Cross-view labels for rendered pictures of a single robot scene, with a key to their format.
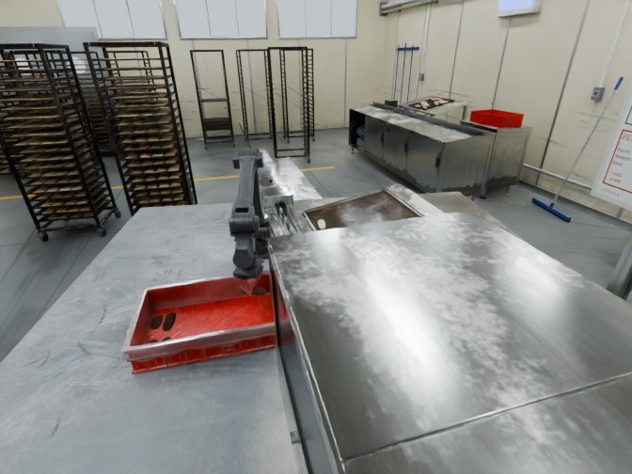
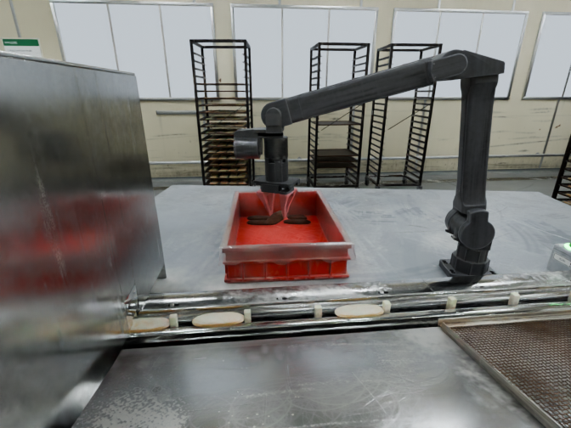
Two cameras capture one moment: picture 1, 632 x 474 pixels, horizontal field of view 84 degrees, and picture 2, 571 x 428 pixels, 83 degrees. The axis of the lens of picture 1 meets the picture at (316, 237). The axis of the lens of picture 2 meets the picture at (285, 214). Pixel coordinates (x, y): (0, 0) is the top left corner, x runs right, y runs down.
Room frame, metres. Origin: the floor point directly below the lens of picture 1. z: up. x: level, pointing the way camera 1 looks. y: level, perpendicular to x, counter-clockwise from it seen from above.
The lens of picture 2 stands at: (1.10, -0.55, 1.27)
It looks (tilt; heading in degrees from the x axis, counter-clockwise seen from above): 21 degrees down; 99
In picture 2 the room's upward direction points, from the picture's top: straight up
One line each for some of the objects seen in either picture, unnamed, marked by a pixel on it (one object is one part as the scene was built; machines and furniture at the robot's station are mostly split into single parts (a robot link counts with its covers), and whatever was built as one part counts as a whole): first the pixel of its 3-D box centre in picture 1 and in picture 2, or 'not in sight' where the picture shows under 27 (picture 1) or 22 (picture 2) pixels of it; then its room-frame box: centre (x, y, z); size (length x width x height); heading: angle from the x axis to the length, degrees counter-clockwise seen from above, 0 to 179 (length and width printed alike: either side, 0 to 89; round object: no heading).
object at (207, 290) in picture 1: (211, 314); (281, 226); (0.94, 0.36, 0.87); 0.49 x 0.34 x 0.10; 103
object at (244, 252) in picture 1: (244, 241); (258, 133); (0.92, 0.21, 1.17); 0.11 x 0.09 x 0.12; 5
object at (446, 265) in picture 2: (260, 245); (470, 258); (1.46, 0.26, 0.86); 0.12 x 0.09 x 0.08; 5
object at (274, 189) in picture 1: (264, 171); not in sight; (2.56, 0.38, 0.89); 1.25 x 0.18 x 0.09; 15
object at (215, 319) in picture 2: not in sight; (218, 318); (0.89, -0.06, 0.86); 0.10 x 0.04 x 0.01; 15
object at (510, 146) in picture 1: (486, 157); not in sight; (4.52, -2.26, 0.44); 0.70 x 0.55 x 0.87; 15
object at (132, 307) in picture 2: not in sight; (131, 306); (0.74, -0.10, 0.89); 0.06 x 0.01 x 0.06; 105
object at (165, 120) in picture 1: (152, 145); not in sight; (3.54, 1.61, 0.89); 0.60 x 0.59 x 1.78; 103
